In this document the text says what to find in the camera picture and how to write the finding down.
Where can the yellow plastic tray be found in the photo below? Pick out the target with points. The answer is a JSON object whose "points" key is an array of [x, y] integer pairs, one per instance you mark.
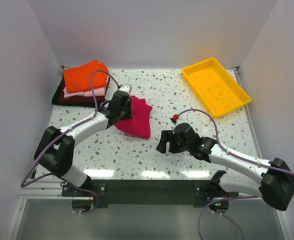
{"points": [[216, 89]]}

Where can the maroon folded t shirt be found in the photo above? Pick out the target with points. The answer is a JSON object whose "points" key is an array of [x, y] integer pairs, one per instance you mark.
{"points": [[72, 99]]}

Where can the magenta t shirt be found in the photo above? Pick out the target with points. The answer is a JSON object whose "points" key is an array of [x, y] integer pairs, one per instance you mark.
{"points": [[139, 125]]}

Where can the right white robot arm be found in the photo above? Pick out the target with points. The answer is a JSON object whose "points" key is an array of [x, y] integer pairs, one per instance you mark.
{"points": [[269, 180]]}

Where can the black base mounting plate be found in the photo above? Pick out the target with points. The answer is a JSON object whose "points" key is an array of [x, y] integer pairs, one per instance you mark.
{"points": [[144, 192]]}

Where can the pink folded t shirt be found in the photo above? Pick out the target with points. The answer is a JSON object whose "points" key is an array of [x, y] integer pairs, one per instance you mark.
{"points": [[99, 92]]}

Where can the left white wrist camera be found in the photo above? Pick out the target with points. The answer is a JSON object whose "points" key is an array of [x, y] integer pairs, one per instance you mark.
{"points": [[127, 88]]}

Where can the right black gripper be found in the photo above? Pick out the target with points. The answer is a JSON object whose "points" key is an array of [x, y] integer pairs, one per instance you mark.
{"points": [[166, 137]]}

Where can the black folded t shirt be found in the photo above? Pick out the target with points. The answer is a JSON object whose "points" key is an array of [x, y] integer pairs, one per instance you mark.
{"points": [[54, 101]]}

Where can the aluminium frame rail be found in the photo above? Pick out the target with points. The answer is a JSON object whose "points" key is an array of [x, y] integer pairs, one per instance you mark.
{"points": [[42, 190]]}

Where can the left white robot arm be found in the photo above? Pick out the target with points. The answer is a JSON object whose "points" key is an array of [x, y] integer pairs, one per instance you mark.
{"points": [[55, 151]]}

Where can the orange folded t shirt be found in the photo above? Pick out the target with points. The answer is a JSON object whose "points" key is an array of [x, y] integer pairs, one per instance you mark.
{"points": [[78, 79]]}

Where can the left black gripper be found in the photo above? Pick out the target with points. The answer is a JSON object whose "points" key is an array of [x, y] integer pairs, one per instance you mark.
{"points": [[129, 115]]}

